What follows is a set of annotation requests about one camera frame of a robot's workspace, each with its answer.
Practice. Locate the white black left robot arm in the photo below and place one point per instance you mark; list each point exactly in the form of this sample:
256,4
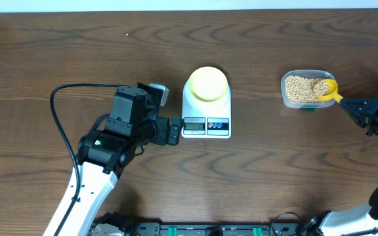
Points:
109,146

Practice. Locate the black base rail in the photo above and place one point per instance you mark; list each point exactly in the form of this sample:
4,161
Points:
121,225

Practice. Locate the white digital kitchen scale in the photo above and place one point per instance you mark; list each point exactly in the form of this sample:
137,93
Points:
206,119

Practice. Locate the yellow measuring scoop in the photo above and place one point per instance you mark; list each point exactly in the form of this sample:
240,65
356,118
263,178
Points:
326,90

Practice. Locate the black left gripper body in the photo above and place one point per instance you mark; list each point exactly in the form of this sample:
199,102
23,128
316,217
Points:
161,136

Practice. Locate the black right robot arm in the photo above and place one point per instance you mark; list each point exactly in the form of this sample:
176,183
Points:
362,220

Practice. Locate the clear container of soybeans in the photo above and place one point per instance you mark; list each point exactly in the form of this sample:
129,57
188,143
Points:
297,89

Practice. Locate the yellow plastic bowl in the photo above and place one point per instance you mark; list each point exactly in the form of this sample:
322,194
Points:
208,84

